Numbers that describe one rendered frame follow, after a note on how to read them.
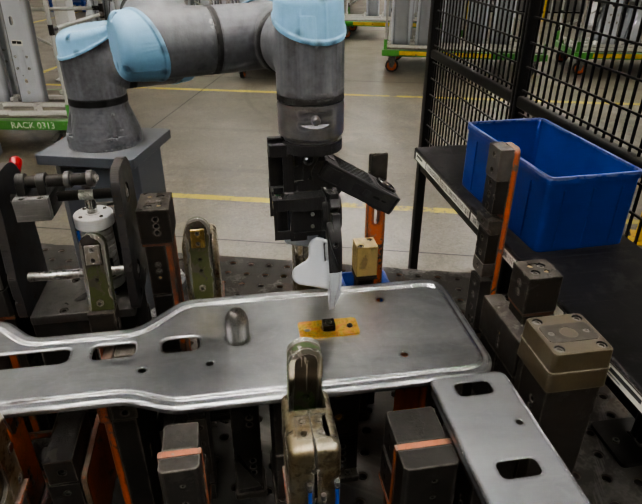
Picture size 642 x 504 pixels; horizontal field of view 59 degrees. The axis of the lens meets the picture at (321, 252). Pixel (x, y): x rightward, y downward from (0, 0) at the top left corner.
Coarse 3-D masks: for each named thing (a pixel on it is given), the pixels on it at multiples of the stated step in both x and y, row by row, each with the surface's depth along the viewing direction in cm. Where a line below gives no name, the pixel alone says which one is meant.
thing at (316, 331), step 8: (320, 320) 81; (336, 320) 81; (344, 320) 81; (352, 320) 81; (304, 328) 79; (312, 328) 79; (320, 328) 79; (328, 328) 78; (336, 328) 79; (344, 328) 79; (352, 328) 79; (304, 336) 78; (312, 336) 78; (320, 336) 78; (328, 336) 78; (336, 336) 78
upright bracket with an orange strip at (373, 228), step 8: (376, 160) 84; (384, 160) 85; (376, 168) 85; (384, 168) 85; (376, 176) 86; (384, 176) 86; (368, 208) 88; (368, 216) 89; (384, 216) 89; (368, 224) 90; (376, 224) 90; (384, 224) 90; (368, 232) 90; (376, 232) 90; (376, 240) 91; (376, 280) 95; (368, 400) 108
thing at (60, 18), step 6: (54, 0) 622; (60, 0) 621; (66, 0) 623; (54, 6) 625; (60, 6) 624; (66, 6) 624; (72, 6) 635; (54, 12) 628; (60, 12) 627; (66, 12) 627; (72, 12) 636; (60, 18) 631; (66, 18) 630; (72, 18) 637; (60, 24) 634; (60, 30) 637
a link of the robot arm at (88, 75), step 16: (64, 32) 107; (80, 32) 105; (96, 32) 106; (64, 48) 106; (80, 48) 106; (96, 48) 107; (64, 64) 108; (80, 64) 107; (96, 64) 108; (112, 64) 109; (64, 80) 111; (80, 80) 109; (96, 80) 109; (112, 80) 111; (80, 96) 110; (96, 96) 110; (112, 96) 112
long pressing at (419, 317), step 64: (192, 320) 81; (256, 320) 81; (384, 320) 81; (448, 320) 81; (0, 384) 70; (64, 384) 70; (128, 384) 70; (192, 384) 70; (256, 384) 70; (384, 384) 70
